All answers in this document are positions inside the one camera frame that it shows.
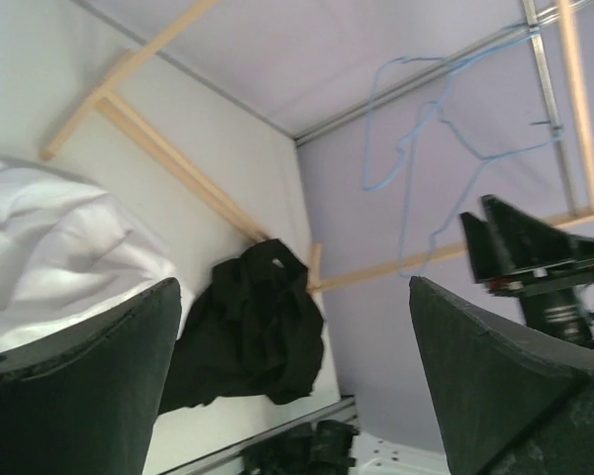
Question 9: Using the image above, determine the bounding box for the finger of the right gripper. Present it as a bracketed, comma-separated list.
[482, 195, 594, 270]
[459, 212, 509, 283]

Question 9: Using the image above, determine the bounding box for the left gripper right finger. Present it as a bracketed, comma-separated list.
[409, 277, 594, 474]

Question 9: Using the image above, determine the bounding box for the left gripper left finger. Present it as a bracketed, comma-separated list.
[0, 278, 181, 474]

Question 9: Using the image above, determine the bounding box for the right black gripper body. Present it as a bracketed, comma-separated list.
[487, 266, 594, 350]

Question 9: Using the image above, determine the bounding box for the blue wire hanger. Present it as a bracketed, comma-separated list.
[360, 24, 551, 198]
[395, 96, 563, 278]

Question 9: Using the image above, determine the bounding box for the white shirt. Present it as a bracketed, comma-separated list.
[0, 151, 177, 360]

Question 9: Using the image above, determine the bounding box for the black shirt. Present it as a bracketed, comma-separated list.
[158, 239, 325, 414]

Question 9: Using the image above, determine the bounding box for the metal hanging rod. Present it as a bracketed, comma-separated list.
[522, 0, 577, 216]

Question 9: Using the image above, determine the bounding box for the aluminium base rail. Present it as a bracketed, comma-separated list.
[153, 396, 359, 474]

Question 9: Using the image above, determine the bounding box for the wooden clothes rack frame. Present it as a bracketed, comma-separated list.
[39, 0, 594, 293]

